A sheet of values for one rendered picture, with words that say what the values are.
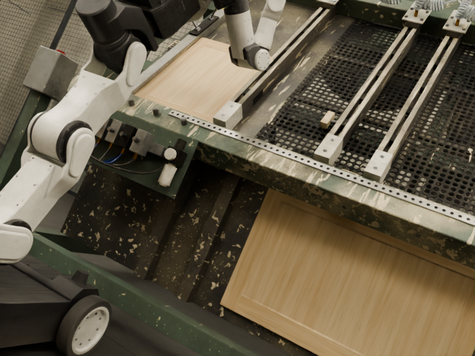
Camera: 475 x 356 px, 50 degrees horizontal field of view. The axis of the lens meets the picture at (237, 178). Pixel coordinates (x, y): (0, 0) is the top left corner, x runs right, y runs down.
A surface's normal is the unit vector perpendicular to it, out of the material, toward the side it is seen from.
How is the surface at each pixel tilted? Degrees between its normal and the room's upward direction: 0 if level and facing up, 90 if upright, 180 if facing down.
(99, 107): 90
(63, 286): 45
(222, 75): 55
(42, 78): 90
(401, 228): 145
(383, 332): 90
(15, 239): 90
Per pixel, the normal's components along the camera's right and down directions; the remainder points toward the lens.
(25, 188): -0.16, -0.55
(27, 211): 0.85, 0.34
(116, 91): 0.56, 0.61
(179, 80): -0.05, -0.69
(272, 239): -0.34, -0.20
